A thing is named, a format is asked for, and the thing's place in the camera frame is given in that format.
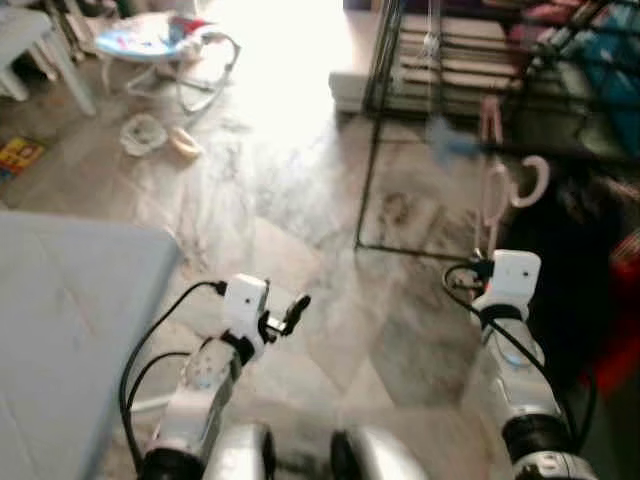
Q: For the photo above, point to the pale translucent plastic hanger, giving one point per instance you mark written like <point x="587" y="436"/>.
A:
<point x="543" y="182"/>

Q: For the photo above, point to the blue checked garment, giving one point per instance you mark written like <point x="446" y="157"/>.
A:
<point x="610" y="80"/>

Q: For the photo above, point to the silver left arm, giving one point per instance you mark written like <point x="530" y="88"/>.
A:
<point x="200" y="385"/>

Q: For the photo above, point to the silver robot leg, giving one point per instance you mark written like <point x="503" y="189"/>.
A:
<point x="385" y="462"/>
<point x="240" y="458"/>

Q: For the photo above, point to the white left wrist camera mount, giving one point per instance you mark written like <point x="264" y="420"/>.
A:
<point x="245" y="300"/>

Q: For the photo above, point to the colourful picture book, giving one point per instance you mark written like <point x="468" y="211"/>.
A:
<point x="20" y="158"/>

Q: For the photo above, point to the blue plastic clip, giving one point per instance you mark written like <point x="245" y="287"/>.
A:
<point x="450" y="142"/>

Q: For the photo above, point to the grey folding table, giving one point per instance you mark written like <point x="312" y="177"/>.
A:
<point x="70" y="340"/>

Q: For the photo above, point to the pale green cloth hat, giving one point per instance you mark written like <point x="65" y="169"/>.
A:
<point x="128" y="140"/>

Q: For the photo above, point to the silver robot right leg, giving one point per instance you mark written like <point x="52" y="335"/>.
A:
<point x="385" y="462"/>

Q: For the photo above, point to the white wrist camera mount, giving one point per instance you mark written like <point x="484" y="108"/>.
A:
<point x="245" y="300"/>
<point x="515" y="275"/>

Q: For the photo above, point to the dark navy garment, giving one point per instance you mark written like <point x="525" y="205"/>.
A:
<point x="565" y="280"/>

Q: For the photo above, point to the pink plastic hanger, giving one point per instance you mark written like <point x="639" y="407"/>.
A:
<point x="490" y="120"/>

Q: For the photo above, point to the silver robot left leg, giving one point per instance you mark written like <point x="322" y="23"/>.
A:
<point x="240" y="458"/>

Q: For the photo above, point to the black drying rack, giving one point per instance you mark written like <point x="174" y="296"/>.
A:
<point x="370" y="150"/>

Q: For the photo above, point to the pale blue baby bouncer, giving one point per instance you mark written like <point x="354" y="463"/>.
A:
<point x="150" y="40"/>

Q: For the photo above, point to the red garment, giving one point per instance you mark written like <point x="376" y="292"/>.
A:
<point x="620" y="340"/>

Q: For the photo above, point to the white small table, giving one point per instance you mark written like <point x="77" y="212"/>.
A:
<point x="20" y="30"/>

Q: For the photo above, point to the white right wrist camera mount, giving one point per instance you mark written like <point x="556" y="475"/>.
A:
<point x="515" y="275"/>

